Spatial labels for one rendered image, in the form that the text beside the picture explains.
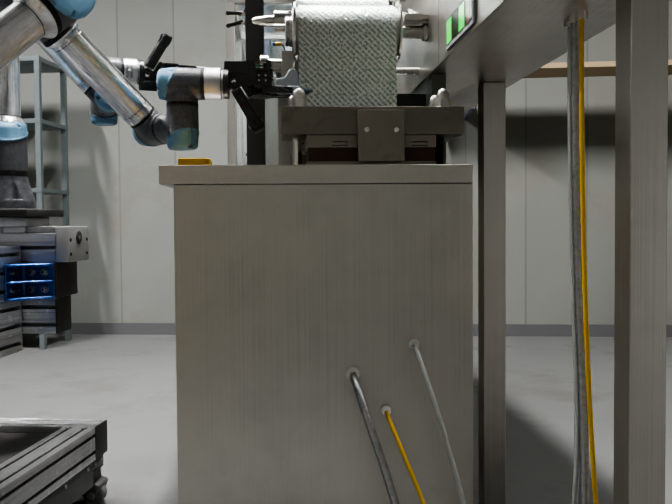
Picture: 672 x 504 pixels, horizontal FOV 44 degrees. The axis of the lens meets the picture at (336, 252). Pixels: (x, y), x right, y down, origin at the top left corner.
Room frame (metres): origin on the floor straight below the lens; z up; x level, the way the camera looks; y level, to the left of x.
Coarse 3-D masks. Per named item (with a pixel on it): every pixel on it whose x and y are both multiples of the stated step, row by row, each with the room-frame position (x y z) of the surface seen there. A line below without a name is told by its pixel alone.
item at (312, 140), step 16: (320, 144) 1.80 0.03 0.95; (336, 144) 1.80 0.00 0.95; (352, 144) 1.81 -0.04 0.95; (416, 144) 1.82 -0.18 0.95; (432, 144) 1.82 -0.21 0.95; (320, 160) 1.80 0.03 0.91; (336, 160) 1.81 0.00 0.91; (352, 160) 1.81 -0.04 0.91; (416, 160) 1.82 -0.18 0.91; (432, 160) 1.82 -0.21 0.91
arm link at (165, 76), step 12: (168, 72) 1.94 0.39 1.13; (180, 72) 1.94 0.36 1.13; (192, 72) 1.94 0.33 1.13; (168, 84) 1.93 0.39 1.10; (180, 84) 1.93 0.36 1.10; (192, 84) 1.93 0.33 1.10; (168, 96) 1.94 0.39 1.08; (180, 96) 1.93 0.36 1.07; (192, 96) 1.94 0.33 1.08; (204, 96) 2.00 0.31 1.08
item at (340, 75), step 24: (312, 48) 1.99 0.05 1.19; (336, 48) 1.99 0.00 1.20; (360, 48) 2.00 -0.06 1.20; (384, 48) 2.00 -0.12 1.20; (312, 72) 1.99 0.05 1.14; (336, 72) 1.99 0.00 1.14; (360, 72) 2.00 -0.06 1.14; (384, 72) 2.00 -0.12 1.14; (312, 96) 1.99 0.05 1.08; (336, 96) 1.99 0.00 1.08; (360, 96) 2.00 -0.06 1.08; (384, 96) 2.00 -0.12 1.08
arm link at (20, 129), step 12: (0, 132) 2.09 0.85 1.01; (12, 132) 2.11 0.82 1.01; (24, 132) 2.14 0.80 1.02; (0, 144) 2.09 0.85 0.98; (12, 144) 2.10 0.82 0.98; (24, 144) 2.14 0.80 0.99; (0, 156) 2.09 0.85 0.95; (12, 156) 2.10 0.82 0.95; (24, 156) 2.14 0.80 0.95; (0, 168) 2.09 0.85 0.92; (12, 168) 2.10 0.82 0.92; (24, 168) 2.14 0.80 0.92
